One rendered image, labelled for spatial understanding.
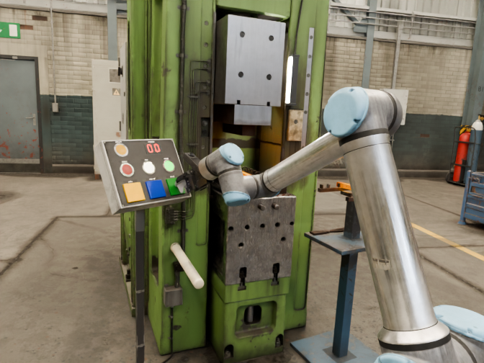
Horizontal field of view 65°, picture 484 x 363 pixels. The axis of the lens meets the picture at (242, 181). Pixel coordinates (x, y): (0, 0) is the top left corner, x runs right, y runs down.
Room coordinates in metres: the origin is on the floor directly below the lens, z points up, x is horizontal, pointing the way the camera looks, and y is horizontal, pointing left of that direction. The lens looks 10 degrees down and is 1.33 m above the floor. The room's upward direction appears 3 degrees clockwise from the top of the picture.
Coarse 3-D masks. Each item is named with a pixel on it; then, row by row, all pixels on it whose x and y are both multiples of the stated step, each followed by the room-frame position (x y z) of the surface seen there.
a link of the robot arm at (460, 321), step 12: (444, 312) 0.86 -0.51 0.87; (456, 312) 0.87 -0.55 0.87; (468, 312) 0.88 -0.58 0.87; (444, 324) 0.81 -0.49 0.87; (456, 324) 0.80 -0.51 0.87; (468, 324) 0.81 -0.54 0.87; (480, 324) 0.81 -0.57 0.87; (456, 336) 0.78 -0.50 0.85; (468, 336) 0.78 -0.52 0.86; (480, 336) 0.77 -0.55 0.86; (468, 348) 0.76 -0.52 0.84; (480, 348) 0.77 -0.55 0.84; (480, 360) 0.76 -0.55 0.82
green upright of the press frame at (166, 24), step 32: (160, 0) 2.21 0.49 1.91; (192, 0) 1.90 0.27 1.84; (160, 32) 2.22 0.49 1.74; (192, 32) 1.90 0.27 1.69; (160, 64) 2.21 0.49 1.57; (192, 64) 1.90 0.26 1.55; (160, 96) 2.21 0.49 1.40; (160, 128) 1.93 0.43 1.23; (160, 224) 1.90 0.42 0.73; (192, 224) 1.91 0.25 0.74; (160, 256) 1.90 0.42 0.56; (192, 256) 1.91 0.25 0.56; (160, 288) 1.89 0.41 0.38; (192, 288) 1.91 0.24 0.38; (160, 320) 1.89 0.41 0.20; (192, 320) 1.92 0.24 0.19; (160, 352) 1.86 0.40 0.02
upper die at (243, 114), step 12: (216, 108) 2.09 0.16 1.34; (228, 108) 1.92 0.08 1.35; (240, 108) 1.85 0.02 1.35; (252, 108) 1.88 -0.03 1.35; (264, 108) 1.91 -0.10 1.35; (216, 120) 2.09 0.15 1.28; (228, 120) 1.91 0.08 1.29; (240, 120) 1.86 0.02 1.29; (252, 120) 1.88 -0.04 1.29; (264, 120) 1.91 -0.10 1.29
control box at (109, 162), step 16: (112, 144) 1.48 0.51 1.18; (128, 144) 1.53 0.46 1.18; (144, 144) 1.58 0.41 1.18; (160, 144) 1.64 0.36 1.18; (112, 160) 1.44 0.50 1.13; (128, 160) 1.49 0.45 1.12; (144, 160) 1.54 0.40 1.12; (160, 160) 1.59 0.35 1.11; (176, 160) 1.65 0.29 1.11; (112, 176) 1.40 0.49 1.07; (128, 176) 1.45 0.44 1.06; (144, 176) 1.50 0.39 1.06; (160, 176) 1.55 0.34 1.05; (176, 176) 1.61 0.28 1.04; (112, 192) 1.40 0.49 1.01; (144, 192) 1.46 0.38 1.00; (112, 208) 1.40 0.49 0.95; (128, 208) 1.40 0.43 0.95; (144, 208) 1.50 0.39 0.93
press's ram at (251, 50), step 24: (216, 24) 1.97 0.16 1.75; (240, 24) 1.85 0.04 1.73; (264, 24) 1.90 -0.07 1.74; (216, 48) 1.96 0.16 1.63; (240, 48) 1.85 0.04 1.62; (264, 48) 1.90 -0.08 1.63; (216, 72) 1.95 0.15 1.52; (240, 72) 1.85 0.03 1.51; (264, 72) 1.90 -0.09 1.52; (216, 96) 1.94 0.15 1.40; (240, 96) 1.85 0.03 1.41; (264, 96) 1.90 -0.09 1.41
